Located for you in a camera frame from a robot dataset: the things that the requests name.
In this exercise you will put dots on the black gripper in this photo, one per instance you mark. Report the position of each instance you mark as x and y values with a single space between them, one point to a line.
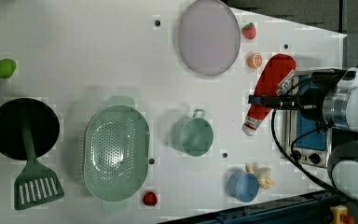
309 104

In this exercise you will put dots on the red ketchup bottle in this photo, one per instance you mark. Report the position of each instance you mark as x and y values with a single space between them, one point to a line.
277 69

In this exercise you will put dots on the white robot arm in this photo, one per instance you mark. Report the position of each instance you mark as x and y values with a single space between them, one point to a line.
342 166

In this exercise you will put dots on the green oval strainer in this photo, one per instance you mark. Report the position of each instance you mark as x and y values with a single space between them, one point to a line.
116 148

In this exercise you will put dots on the orange slice toy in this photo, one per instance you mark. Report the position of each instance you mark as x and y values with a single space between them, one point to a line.
254 60

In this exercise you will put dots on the red strawberry toy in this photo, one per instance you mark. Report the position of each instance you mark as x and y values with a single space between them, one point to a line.
249 31

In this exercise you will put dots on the peeled banana toy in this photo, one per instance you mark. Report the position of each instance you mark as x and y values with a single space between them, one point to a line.
263 175

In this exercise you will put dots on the green mug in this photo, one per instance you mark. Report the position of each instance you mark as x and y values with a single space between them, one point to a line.
193 135

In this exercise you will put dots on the lilac round plate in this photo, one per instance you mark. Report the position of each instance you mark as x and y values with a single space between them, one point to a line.
209 37

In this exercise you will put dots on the blue bowl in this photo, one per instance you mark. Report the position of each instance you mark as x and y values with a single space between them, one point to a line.
243 186

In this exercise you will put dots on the yellow emergency stop box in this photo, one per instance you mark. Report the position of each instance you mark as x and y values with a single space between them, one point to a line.
341 216

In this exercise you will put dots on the small red tomato toy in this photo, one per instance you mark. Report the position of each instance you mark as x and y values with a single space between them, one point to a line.
150 199

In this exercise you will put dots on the black frying pan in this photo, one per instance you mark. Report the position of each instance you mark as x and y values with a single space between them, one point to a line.
45 128

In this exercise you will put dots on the green slotted spatula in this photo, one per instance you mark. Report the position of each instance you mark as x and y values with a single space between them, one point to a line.
36 184

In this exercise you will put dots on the green lime toy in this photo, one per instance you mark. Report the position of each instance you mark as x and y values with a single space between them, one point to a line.
7 68

